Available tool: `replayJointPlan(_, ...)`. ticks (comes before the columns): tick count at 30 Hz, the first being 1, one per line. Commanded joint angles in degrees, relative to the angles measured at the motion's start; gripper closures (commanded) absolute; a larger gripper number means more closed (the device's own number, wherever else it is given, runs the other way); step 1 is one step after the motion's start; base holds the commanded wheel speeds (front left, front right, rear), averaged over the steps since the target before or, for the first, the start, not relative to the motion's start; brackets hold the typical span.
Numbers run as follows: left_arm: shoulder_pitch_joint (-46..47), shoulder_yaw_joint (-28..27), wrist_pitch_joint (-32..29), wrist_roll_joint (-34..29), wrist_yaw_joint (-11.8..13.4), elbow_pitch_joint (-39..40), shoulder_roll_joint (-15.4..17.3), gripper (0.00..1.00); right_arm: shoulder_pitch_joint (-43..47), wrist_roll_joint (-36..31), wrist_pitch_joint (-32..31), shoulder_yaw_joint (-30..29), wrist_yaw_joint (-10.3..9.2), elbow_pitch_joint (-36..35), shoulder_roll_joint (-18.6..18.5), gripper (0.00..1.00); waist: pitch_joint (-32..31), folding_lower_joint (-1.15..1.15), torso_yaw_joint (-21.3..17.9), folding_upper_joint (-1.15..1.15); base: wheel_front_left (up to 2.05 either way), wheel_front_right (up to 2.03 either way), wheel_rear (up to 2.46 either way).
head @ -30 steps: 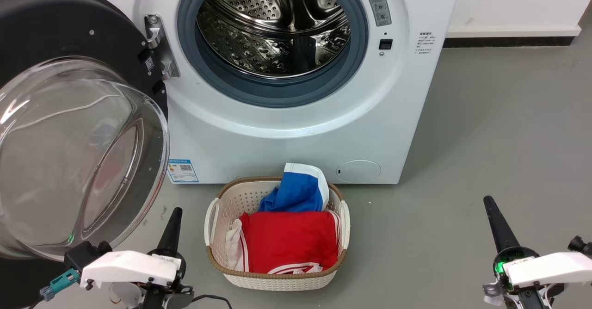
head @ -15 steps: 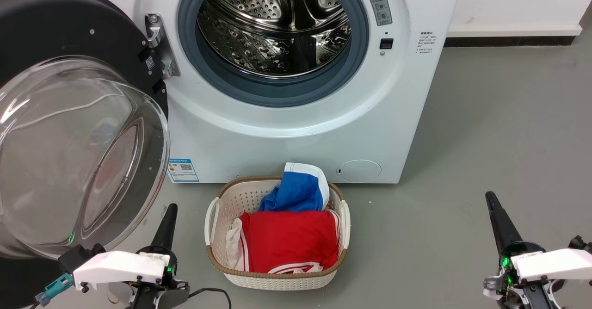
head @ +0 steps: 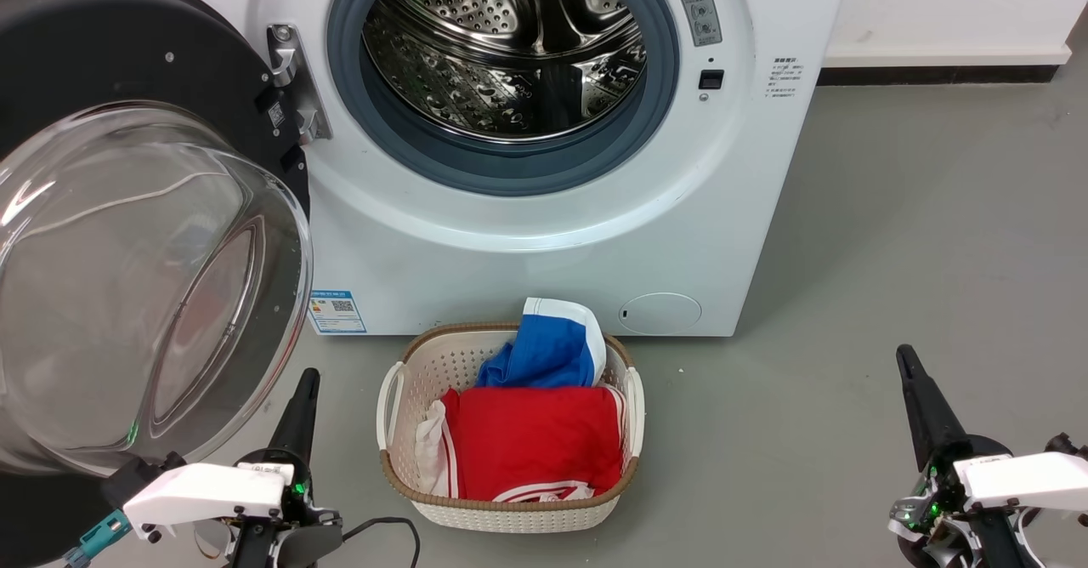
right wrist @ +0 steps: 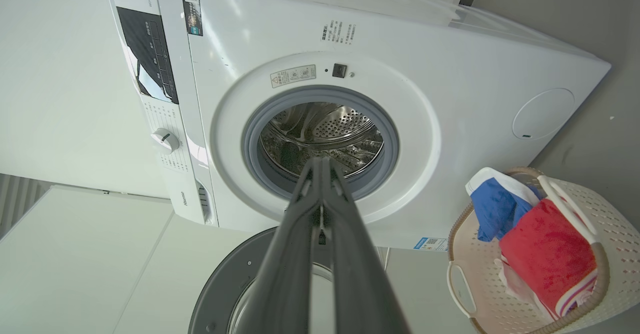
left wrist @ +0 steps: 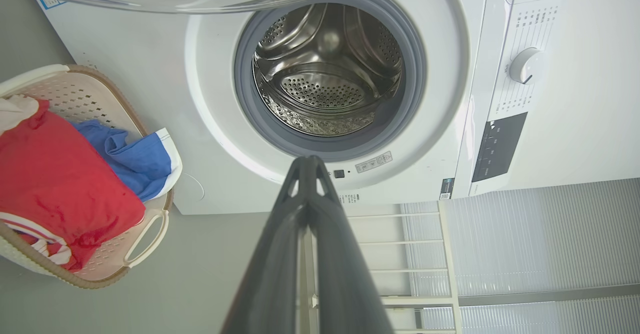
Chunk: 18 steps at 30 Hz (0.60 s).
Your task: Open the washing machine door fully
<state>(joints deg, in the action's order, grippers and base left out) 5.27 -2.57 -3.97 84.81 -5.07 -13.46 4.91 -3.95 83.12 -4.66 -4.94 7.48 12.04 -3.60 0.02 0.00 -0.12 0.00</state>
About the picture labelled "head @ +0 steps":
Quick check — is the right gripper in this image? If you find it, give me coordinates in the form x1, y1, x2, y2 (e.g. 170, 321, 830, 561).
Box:
888, 344, 1046, 568

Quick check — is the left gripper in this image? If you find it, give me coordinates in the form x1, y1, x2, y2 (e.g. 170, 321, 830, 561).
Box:
223, 368, 343, 568

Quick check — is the black round glass washer door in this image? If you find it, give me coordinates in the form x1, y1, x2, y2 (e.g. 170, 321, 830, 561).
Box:
0, 0, 314, 568

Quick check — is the white front-load washing machine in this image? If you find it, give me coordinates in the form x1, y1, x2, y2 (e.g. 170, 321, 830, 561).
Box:
246, 0, 855, 337

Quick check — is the metal door hinge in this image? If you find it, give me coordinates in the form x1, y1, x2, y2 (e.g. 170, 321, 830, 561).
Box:
266, 24, 332, 145

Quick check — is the blue energy label sticker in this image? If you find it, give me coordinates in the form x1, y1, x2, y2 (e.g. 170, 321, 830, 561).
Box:
308, 290, 368, 335

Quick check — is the white cloth piece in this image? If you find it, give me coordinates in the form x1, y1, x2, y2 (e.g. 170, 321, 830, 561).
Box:
415, 400, 450, 494

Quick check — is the beige plastic laundry basket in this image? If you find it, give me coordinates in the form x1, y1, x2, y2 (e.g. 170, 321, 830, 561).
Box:
377, 321, 645, 535

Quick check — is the red garment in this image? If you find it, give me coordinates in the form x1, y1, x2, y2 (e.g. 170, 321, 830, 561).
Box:
440, 385, 626, 503

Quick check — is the blue and white garment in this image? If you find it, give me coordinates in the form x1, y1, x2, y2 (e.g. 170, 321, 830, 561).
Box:
476, 298, 607, 389

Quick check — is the round white filter cover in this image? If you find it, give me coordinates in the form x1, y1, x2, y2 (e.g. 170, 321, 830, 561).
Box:
618, 293, 703, 336

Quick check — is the dark skirting board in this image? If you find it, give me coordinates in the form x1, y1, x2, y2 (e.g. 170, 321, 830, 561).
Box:
818, 65, 1062, 86

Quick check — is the stainless steel washer drum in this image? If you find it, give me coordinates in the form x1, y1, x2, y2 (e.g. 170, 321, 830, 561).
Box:
361, 0, 651, 144

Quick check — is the grey warning sticker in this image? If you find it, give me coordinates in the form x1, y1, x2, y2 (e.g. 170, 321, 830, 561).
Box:
671, 0, 723, 48

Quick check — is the black cable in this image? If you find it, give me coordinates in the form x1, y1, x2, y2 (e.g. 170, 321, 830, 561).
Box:
340, 517, 422, 568

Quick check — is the teal cable connector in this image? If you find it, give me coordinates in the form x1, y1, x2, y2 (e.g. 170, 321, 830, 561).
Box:
64, 508, 133, 568

